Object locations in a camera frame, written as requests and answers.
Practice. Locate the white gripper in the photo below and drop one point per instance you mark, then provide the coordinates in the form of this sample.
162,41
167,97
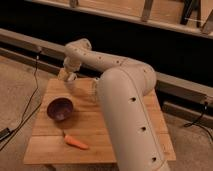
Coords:
70,65

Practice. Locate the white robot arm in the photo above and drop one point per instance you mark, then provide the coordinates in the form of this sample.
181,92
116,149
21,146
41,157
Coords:
121,88

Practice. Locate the orange carrot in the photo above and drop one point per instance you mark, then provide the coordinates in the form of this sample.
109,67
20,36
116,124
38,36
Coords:
74,142

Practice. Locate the wooden table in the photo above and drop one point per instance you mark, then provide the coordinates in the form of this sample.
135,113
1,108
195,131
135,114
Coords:
47,145

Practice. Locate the grey metal rail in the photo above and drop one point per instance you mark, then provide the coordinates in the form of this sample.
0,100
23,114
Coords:
98,61

